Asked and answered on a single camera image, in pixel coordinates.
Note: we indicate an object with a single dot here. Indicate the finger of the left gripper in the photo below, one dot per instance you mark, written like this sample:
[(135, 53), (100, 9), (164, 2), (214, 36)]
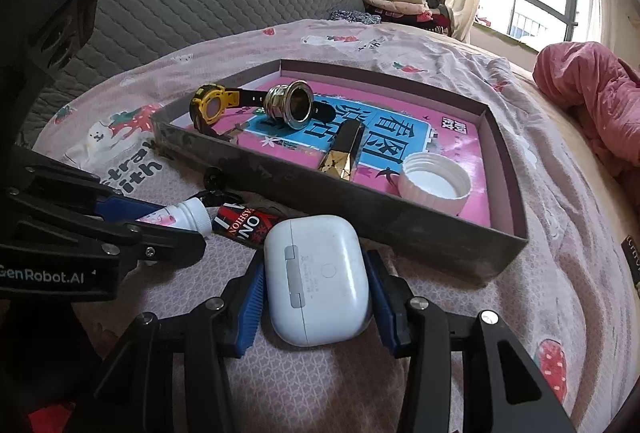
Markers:
[(34, 231), (125, 207)]

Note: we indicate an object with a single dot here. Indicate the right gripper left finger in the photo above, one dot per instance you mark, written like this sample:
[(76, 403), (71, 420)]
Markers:
[(134, 391)]

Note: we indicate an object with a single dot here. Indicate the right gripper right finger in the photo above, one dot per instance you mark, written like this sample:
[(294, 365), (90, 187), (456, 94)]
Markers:
[(503, 388)]

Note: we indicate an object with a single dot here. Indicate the small white pill bottle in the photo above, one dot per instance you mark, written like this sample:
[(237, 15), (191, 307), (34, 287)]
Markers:
[(190, 215)]

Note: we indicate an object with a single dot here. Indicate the yellow black wrist watch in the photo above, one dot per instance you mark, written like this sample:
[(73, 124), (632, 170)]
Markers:
[(209, 102)]

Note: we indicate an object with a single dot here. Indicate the black red white tube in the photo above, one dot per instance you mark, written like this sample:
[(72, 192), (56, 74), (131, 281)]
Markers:
[(248, 226)]

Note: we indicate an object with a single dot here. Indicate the white earbuds charging case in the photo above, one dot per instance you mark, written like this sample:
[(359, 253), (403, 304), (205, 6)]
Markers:
[(317, 284)]

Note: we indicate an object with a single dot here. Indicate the gold metallic round fitting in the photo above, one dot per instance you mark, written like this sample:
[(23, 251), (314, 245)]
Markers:
[(290, 104)]

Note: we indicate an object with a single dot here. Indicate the pink strawberry print bedsheet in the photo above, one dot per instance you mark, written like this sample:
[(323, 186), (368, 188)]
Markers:
[(568, 296)]

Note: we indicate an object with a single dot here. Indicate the black gold label tag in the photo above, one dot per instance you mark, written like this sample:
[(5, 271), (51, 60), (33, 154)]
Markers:
[(632, 254)]

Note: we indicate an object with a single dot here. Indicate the white plastic bottle cap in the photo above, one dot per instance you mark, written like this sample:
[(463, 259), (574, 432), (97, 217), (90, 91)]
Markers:
[(434, 182)]

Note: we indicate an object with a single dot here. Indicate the pink children's book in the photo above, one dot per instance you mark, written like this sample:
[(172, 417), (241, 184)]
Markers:
[(393, 130)]

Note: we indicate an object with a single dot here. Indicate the dark cardboard box tray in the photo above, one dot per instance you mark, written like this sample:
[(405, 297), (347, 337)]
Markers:
[(470, 251)]

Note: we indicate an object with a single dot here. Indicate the blue patterned folded cloth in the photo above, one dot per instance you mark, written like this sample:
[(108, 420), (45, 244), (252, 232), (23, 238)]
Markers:
[(355, 17)]

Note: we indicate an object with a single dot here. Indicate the pink rolled duvet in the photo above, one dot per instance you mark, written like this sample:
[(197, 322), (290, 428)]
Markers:
[(602, 91)]

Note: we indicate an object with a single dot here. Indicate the stack of folded blankets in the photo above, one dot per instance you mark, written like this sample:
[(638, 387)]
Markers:
[(431, 15)]

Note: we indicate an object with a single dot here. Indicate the cream curtain right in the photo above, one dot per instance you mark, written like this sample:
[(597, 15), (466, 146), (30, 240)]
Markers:
[(615, 24)]

